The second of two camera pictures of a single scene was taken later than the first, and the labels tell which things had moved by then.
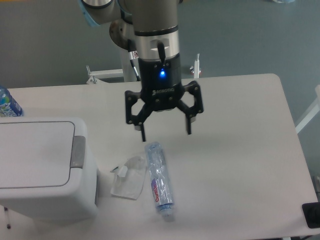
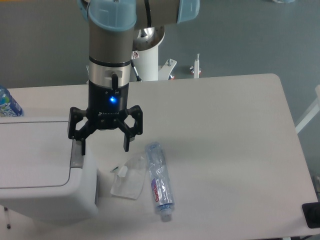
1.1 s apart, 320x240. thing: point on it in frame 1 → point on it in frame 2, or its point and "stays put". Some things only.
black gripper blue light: x=161 y=85 → x=108 y=109
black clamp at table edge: x=311 y=211 stays put
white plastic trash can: x=47 y=173 stays put
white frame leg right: x=312 y=114 stays put
